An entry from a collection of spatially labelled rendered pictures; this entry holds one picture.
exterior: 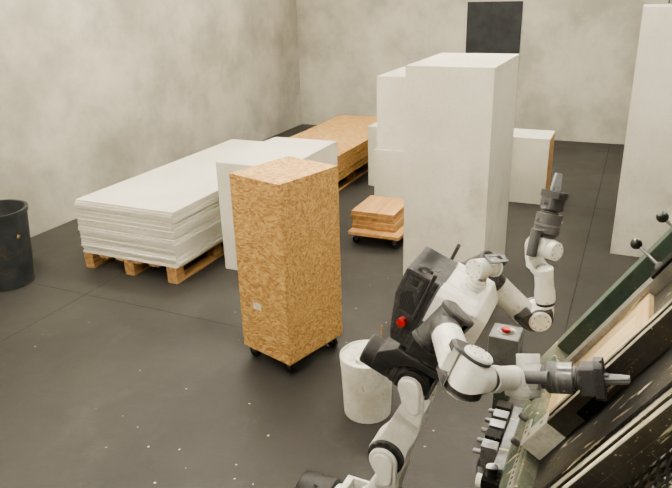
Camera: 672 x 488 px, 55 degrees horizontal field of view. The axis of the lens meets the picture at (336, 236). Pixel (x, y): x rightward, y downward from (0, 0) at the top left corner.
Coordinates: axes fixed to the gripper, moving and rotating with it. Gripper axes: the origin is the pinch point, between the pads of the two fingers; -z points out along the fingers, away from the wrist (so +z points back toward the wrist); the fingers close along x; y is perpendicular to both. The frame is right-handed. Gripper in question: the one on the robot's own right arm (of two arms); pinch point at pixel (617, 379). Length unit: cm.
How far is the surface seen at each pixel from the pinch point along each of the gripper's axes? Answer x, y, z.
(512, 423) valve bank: -45, 42, 42
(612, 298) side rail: -11, 75, 7
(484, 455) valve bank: -45, 22, 48
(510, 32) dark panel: 70, 846, 186
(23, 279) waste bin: -24, 165, 466
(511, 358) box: -33, 69, 46
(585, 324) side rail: -21, 75, 17
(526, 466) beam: -31.8, 1.6, 28.2
